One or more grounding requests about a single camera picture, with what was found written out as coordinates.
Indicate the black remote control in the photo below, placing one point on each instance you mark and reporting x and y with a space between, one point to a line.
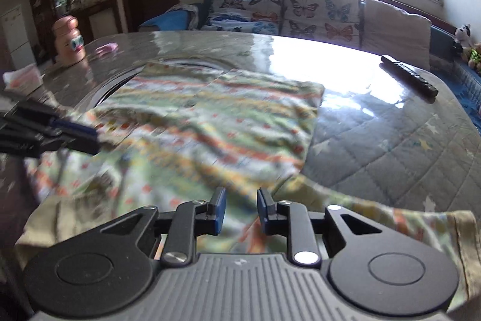
409 76

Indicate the butterfly print seat cover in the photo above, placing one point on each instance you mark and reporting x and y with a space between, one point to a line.
240 25

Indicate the large butterfly print cushion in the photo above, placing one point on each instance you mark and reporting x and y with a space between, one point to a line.
319 12

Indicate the pink cartoon toy figure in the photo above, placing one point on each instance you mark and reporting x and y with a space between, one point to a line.
69 42

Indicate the plain beige cushion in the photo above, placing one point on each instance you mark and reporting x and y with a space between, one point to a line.
398 31

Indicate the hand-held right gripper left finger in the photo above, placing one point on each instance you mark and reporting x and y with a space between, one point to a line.
221 212

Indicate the patterned green children's garment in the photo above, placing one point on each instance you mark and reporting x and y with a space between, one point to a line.
210 118

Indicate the blue sofa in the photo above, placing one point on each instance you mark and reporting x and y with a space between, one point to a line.
443 39

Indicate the small pink toy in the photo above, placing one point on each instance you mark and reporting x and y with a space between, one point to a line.
106 49

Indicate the dark wooden side table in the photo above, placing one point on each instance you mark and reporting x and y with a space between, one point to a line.
97 7

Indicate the pink tissue packet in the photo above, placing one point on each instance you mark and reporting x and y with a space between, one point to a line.
22 78

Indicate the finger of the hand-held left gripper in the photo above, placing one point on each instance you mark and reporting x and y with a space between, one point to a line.
75 145
75 127

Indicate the white cabinet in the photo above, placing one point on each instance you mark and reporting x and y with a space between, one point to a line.
17 35

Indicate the round black induction cooker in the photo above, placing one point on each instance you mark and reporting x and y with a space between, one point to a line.
112 86

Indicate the crumpled grey cloth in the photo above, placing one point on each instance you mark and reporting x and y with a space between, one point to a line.
184 14

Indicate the small butterfly print cushion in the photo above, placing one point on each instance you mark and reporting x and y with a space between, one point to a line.
244 5

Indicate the plush bear in green vest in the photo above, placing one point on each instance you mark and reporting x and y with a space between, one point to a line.
474 57

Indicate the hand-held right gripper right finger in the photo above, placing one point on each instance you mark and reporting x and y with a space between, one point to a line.
262 212

